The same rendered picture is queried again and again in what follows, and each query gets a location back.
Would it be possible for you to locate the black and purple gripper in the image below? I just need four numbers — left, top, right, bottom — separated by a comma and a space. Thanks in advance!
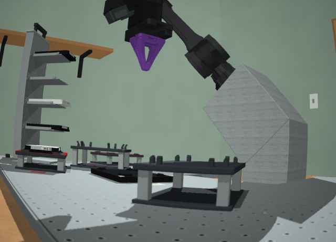
124, 4, 173, 71

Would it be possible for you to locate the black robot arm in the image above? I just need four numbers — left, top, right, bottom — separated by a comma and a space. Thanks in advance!
103, 0, 235, 90

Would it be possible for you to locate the white well plate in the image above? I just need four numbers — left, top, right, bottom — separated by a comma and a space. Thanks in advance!
29, 99, 71, 108

